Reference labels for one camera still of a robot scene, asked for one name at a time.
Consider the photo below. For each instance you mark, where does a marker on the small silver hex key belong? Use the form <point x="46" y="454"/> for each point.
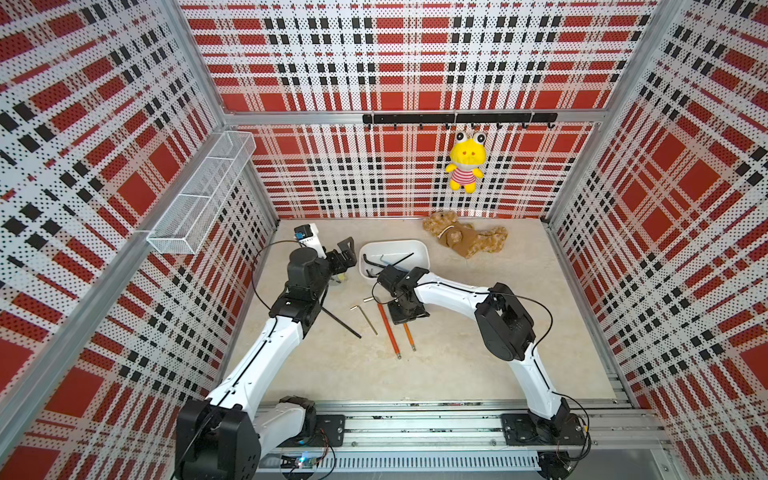
<point x="360" y="310"/>

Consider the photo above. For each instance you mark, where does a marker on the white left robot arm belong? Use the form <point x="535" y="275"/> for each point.
<point x="223" y="436"/>

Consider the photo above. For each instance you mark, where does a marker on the white plastic storage box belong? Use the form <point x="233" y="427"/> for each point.
<point x="398" y="247"/>

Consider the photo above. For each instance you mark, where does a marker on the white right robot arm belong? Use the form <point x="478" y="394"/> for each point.
<point x="507" y="331"/>

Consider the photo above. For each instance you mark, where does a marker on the orange handled hex key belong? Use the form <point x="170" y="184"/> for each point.
<point x="409" y="337"/>

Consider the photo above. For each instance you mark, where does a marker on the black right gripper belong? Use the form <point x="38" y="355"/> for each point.
<point x="396" y="318"/>

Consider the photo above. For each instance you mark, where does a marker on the brown plush teddy bear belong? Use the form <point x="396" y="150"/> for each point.
<point x="462" y="237"/>

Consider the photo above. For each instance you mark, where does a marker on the yellow frog plush toy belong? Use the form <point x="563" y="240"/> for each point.
<point x="467" y="155"/>

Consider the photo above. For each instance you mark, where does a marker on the short black hex key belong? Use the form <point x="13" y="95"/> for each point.
<point x="371" y="269"/>

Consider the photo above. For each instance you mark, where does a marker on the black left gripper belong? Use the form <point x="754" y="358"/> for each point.
<point x="347" y="256"/>

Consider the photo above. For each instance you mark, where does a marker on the red handled hex key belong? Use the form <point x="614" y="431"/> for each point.
<point x="387" y="325"/>

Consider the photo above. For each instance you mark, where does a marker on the long black hex key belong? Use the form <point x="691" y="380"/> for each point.
<point x="341" y="322"/>

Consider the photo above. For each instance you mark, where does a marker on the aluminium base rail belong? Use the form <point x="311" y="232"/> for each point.
<point x="605" y="439"/>

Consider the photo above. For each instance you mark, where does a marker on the black wall hook rail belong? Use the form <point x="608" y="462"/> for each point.
<point x="420" y="119"/>

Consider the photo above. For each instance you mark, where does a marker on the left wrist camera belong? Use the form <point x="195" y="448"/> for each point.
<point x="309" y="234"/>

